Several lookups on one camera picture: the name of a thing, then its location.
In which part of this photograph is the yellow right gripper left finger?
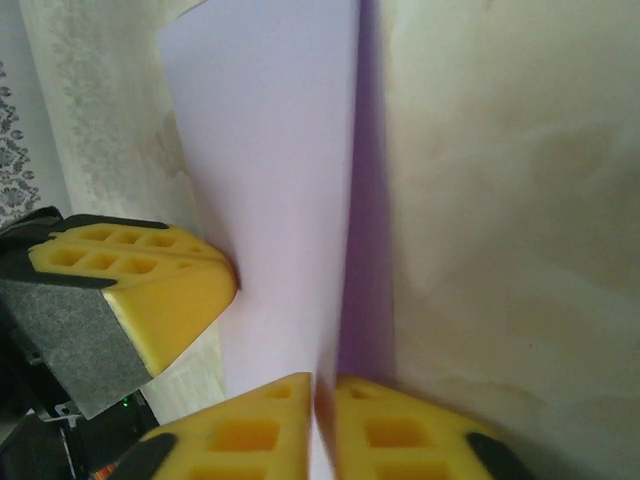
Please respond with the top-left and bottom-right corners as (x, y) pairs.
(122, 372), (315, 480)

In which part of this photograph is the light purple paper sheet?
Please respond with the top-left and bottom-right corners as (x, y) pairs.
(157, 0), (396, 480)

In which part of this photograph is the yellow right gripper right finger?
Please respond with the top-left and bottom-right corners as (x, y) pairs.
(319, 375), (536, 480)

